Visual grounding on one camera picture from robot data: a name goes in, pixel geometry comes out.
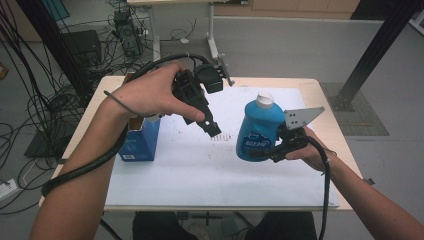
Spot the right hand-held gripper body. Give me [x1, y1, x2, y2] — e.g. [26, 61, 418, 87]
[268, 106, 325, 164]

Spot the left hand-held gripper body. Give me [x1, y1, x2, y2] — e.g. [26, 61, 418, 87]
[172, 53, 236, 116]

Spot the blue bottle with white cap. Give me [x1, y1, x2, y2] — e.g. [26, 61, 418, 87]
[235, 91, 287, 163]

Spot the blue cardboard box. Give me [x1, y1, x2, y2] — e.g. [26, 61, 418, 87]
[118, 73, 162, 163]

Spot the person's right hand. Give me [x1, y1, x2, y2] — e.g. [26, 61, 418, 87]
[285, 126, 335, 173]

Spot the person's left hand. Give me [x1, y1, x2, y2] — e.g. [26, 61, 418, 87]
[111, 61, 207, 123]

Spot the person's right leg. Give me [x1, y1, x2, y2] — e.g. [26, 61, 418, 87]
[245, 211, 318, 240]

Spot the person's leg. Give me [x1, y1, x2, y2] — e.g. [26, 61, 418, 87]
[245, 211, 318, 240]
[132, 211, 198, 240]

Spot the computer tower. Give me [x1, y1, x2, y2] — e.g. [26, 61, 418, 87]
[113, 9, 145, 58]

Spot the person's left leg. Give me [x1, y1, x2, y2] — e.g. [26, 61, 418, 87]
[132, 211, 198, 240]

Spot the wooden cabinet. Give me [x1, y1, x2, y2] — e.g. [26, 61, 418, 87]
[213, 0, 361, 20]

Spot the black metal stand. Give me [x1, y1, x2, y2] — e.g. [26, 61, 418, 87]
[14, 0, 96, 159]

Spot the teal panel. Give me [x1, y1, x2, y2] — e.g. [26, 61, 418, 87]
[41, 0, 71, 22]

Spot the white power strip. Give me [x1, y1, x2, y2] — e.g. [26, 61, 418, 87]
[0, 178, 18, 201]

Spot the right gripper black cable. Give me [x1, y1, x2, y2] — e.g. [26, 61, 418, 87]
[308, 136, 332, 240]

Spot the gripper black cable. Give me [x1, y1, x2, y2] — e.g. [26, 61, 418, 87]
[308, 136, 332, 240]
[41, 53, 211, 198]

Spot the thin grey wrist cord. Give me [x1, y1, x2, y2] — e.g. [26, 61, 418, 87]
[103, 89, 148, 119]

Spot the white desk frame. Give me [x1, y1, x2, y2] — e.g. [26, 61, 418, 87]
[126, 0, 249, 66]

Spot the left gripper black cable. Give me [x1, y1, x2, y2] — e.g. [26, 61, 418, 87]
[41, 53, 211, 198]

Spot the tangle of black floor cables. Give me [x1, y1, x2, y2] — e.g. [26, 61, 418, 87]
[0, 0, 158, 216]

